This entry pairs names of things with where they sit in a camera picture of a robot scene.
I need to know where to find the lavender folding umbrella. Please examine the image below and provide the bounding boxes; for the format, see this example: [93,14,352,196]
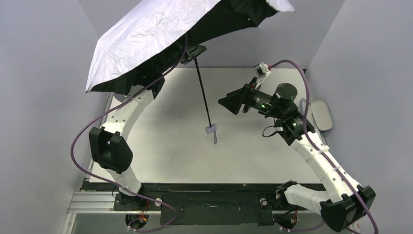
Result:
[85,0,296,145]

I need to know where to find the lavender umbrella case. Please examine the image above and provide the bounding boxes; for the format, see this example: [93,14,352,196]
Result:
[307,99,334,132]

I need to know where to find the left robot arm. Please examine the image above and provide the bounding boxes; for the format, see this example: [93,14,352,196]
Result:
[88,69,172,209]

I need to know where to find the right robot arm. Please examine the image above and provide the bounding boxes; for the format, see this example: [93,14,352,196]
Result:
[218,83,375,232]

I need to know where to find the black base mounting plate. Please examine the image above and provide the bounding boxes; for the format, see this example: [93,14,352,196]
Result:
[81,181,303,229]

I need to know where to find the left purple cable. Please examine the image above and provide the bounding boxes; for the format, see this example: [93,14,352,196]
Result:
[70,32,188,233]

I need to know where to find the purple cable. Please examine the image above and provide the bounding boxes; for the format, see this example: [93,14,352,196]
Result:
[70,32,188,233]
[269,59,379,234]

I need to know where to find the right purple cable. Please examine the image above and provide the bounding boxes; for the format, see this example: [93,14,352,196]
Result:
[269,59,379,234]

